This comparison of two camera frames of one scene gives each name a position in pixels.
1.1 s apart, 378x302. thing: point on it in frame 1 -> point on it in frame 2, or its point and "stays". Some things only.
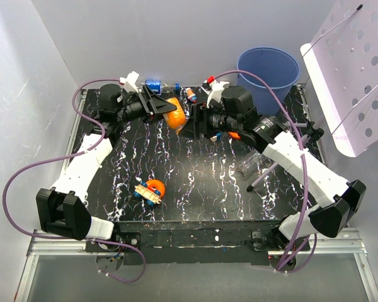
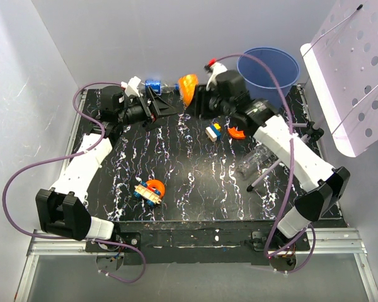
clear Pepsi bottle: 155,86 stays
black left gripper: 157,105 stays
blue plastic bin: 277,67 stays
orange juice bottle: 176,119 -> 186,85
